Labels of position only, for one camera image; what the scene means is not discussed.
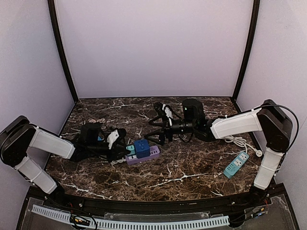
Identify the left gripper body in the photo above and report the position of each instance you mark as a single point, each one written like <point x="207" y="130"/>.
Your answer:
<point x="116" y="145"/>

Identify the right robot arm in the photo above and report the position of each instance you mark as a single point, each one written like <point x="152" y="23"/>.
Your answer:
<point x="268" y="118"/>

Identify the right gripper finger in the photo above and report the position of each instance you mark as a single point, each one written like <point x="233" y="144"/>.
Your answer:
<point x="152" y="136"/>
<point x="161" y="137"/>

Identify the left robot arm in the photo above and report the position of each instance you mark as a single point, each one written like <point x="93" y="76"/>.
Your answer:
<point x="20" y="135"/>

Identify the teal power strip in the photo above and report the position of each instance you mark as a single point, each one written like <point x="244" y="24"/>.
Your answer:
<point x="241" y="157"/>

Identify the purple power strip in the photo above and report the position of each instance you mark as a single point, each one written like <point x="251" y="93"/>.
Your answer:
<point x="130" y="160"/>

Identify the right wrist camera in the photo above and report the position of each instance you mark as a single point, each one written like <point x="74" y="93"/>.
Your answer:
<point x="193" y="112"/>

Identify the teal charger plug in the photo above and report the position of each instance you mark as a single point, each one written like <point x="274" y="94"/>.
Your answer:
<point x="131" y="150"/>

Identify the black frame post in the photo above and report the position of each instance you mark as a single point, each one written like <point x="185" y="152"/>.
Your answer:
<point x="61" y="51"/>
<point x="248" y="48"/>

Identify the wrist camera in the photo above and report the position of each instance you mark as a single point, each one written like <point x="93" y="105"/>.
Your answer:
<point x="89" y="133"/>
<point x="193" y="112"/>

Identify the white slotted cable duct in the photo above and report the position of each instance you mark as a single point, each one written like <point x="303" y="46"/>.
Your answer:
<point x="115" y="221"/>

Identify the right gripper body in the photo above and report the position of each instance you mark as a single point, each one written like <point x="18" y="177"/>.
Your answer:
<point x="166" y="129"/>

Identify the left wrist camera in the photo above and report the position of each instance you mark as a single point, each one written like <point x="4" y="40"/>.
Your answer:
<point x="89" y="133"/>

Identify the left black frame post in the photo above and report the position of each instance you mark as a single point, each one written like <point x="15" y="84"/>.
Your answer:
<point x="61" y="51"/>

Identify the right black frame post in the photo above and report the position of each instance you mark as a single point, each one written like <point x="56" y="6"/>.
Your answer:
<point x="248" y="48"/>

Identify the dark blue cube socket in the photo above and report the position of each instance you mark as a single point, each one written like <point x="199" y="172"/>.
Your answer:
<point x="142" y="148"/>

